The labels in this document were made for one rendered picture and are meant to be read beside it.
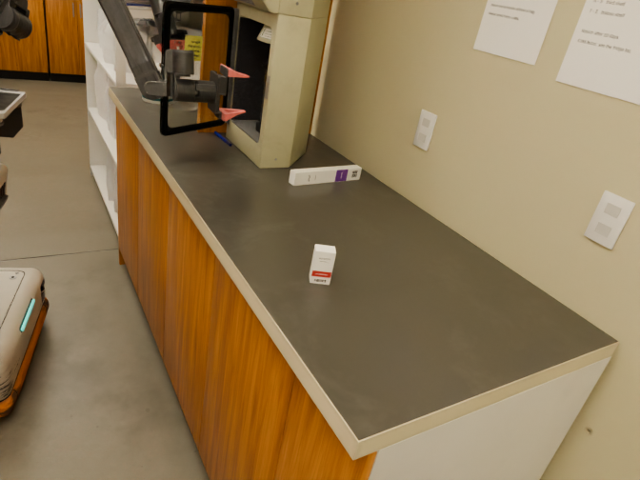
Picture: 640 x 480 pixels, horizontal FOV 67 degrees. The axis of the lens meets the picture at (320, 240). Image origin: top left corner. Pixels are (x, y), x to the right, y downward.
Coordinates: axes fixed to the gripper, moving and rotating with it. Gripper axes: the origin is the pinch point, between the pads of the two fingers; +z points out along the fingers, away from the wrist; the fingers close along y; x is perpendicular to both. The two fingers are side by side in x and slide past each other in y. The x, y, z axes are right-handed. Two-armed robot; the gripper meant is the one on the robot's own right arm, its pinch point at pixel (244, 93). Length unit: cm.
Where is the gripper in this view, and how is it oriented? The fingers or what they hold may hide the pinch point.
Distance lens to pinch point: 144.3
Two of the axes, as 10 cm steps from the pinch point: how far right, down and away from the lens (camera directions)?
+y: 1.8, -8.7, -4.6
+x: -4.9, -4.8, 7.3
